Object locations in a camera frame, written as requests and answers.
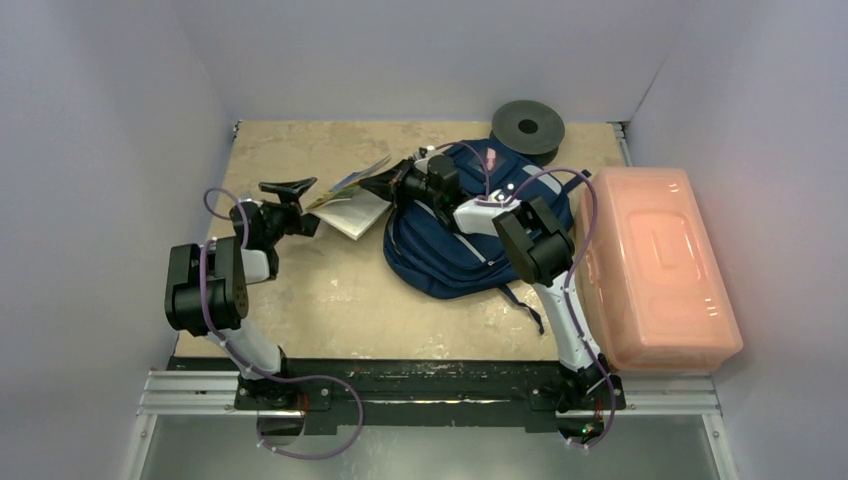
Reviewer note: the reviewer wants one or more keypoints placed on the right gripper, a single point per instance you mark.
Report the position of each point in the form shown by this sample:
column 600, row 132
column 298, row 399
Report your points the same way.
column 403, row 183

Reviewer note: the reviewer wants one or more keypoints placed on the navy blue student backpack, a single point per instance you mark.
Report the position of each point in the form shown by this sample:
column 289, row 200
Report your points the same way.
column 430, row 253

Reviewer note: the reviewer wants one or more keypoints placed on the pink eraser stick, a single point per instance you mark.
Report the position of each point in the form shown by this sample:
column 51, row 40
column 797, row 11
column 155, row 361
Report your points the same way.
column 490, row 159

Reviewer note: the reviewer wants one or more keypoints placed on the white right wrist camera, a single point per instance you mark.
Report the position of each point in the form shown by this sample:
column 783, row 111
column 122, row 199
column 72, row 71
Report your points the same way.
column 422, row 153

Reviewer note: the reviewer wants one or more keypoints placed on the dark grey filament spool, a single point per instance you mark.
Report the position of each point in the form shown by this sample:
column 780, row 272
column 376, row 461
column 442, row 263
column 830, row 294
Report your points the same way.
column 529, row 128

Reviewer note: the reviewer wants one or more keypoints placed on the translucent orange plastic box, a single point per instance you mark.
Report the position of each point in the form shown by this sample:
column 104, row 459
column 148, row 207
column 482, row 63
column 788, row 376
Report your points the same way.
column 650, row 285

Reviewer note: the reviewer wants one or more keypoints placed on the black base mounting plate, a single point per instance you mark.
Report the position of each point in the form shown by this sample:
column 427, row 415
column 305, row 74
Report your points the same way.
column 536, row 396

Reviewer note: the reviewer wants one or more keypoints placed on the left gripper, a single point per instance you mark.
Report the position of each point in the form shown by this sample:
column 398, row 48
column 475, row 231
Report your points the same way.
column 290, row 194

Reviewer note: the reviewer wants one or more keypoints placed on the aluminium frame rail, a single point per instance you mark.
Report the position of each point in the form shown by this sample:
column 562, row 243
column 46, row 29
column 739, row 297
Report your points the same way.
column 213, row 393

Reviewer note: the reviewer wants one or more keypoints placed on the animal farm book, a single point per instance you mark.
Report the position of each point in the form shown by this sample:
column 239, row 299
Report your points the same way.
column 347, row 207

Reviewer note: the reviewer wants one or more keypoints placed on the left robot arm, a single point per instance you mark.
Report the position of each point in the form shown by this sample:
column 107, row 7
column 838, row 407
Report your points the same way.
column 207, row 284

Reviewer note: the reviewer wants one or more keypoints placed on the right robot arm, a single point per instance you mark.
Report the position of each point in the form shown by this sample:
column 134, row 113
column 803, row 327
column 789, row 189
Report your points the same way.
column 542, row 253

